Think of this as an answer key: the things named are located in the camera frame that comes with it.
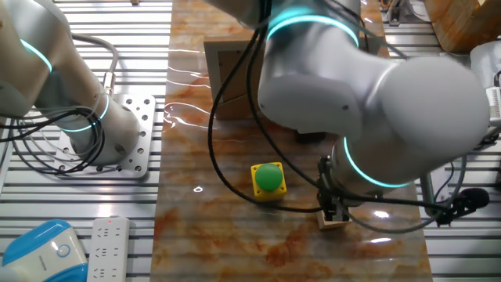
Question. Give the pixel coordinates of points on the cardboard box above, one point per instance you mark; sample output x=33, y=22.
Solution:
x=462, y=23

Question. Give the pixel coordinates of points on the wooden picture frame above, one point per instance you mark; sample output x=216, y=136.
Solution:
x=231, y=66

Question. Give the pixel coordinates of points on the blue white device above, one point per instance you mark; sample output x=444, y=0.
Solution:
x=39, y=254

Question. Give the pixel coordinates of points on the white crumpled tissue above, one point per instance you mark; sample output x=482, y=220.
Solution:
x=489, y=58

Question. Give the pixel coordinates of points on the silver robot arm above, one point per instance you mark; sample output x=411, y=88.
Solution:
x=391, y=117

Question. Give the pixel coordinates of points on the white power strip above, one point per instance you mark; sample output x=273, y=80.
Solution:
x=107, y=250

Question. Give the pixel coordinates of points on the grey microphone bracket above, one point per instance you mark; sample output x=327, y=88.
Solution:
x=430, y=196

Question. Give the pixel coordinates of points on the small silver camera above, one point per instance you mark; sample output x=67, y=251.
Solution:
x=494, y=102

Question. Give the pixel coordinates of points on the large light wooden cube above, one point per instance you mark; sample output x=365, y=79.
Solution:
x=332, y=226

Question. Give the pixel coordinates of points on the marble pattern mat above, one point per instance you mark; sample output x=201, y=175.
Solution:
x=235, y=243

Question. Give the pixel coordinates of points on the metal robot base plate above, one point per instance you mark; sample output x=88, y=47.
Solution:
x=141, y=129

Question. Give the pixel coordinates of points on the yellow box green button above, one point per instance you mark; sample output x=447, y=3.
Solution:
x=268, y=177

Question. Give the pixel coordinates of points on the aluminium pole stand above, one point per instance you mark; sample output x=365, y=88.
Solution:
x=397, y=13

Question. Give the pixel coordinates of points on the grey box red button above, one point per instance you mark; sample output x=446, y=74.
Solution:
x=309, y=138

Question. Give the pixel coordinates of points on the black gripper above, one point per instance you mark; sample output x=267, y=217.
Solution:
x=336, y=197

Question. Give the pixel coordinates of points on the black foam microphone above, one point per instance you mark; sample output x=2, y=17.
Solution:
x=473, y=197

